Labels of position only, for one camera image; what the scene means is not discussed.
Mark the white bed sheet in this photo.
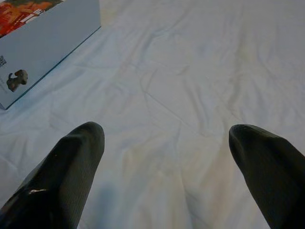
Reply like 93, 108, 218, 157
0, 0, 305, 229

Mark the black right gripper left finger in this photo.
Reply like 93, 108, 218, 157
0, 121, 105, 229

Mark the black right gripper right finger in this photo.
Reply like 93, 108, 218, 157
228, 123, 305, 229

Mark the light blue box red print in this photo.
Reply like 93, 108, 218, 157
0, 0, 102, 111

